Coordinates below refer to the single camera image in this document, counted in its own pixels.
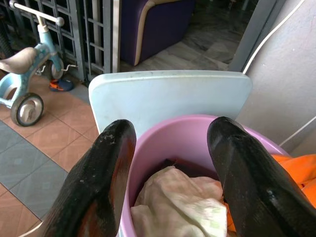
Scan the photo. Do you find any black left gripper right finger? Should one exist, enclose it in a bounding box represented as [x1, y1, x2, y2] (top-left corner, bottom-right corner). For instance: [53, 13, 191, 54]
[206, 116, 316, 237]

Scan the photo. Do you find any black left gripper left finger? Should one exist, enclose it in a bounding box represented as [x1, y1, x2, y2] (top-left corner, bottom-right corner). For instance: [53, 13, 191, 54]
[40, 119, 137, 237]

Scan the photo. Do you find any orange garment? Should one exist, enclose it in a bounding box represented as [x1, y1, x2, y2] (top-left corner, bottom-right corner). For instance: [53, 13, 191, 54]
[223, 154, 316, 234]

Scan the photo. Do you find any cream white cloth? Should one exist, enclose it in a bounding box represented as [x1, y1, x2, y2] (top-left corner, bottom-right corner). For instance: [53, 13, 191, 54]
[130, 165, 228, 237]

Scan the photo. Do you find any pink plastic laundry bucket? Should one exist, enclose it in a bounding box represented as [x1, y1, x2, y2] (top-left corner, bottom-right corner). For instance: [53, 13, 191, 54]
[118, 114, 291, 237]

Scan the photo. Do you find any blue and orange sandal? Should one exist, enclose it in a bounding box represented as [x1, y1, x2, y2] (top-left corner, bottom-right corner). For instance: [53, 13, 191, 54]
[49, 78, 75, 92]

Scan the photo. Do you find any light blue plastic chair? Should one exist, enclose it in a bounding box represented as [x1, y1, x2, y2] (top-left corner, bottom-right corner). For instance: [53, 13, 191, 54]
[88, 70, 253, 140]

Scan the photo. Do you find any light blue child tricycle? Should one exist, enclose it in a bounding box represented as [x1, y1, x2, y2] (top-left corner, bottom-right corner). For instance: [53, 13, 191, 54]
[0, 0, 79, 127]

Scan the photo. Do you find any grey metal grille gate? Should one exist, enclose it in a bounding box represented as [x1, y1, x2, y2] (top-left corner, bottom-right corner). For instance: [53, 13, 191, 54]
[0, 0, 119, 82]

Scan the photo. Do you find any purple sofa with beige trim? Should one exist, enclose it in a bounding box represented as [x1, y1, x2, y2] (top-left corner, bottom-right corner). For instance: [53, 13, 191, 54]
[119, 0, 196, 67]

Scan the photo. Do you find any white cable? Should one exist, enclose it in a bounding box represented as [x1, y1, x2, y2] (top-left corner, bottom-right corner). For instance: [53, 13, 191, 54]
[242, 0, 316, 147]

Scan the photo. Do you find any grey metal door frame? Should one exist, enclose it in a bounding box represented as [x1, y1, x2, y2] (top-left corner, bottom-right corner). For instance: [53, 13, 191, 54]
[228, 0, 288, 73]

